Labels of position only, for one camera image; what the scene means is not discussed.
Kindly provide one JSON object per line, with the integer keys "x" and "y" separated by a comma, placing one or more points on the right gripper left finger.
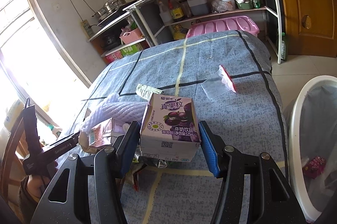
{"x": 126, "y": 150}

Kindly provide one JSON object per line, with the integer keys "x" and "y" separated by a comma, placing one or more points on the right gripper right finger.
{"x": 212, "y": 148}

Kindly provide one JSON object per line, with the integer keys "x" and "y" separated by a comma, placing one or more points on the purple milk drink carton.
{"x": 169, "y": 129}

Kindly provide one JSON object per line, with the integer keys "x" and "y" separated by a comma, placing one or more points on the red clear plastic wrapper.
{"x": 218, "y": 83}

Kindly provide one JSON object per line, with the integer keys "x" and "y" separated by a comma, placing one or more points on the white trash bin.
{"x": 312, "y": 149}

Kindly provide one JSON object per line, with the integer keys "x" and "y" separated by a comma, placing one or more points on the metal kitchen shelf rack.
{"x": 156, "y": 21}

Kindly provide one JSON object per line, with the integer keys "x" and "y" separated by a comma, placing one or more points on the person's left hand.
{"x": 36, "y": 186}

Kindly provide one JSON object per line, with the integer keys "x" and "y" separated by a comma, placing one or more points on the pink milk carton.
{"x": 106, "y": 132}

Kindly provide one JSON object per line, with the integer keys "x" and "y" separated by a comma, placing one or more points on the green white snack wrapper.
{"x": 146, "y": 92}

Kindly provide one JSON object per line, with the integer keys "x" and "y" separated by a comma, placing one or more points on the blue patterned table cloth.
{"x": 251, "y": 119}

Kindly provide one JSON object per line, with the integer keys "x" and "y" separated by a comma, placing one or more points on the pink plastic basket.
{"x": 131, "y": 36}

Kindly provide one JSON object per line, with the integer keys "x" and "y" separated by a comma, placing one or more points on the pink plastic storage box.
{"x": 235, "y": 23}

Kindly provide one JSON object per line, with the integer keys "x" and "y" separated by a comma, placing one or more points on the white power strip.
{"x": 87, "y": 29}

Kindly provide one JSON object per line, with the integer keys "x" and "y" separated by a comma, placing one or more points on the soy sauce bottle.
{"x": 175, "y": 10}

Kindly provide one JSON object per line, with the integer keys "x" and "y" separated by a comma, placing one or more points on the white oil jug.
{"x": 198, "y": 7}

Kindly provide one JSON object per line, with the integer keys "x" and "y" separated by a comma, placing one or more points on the steel steamer pot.
{"x": 108, "y": 8}

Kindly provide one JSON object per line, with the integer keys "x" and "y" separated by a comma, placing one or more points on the wooden door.
{"x": 310, "y": 26}

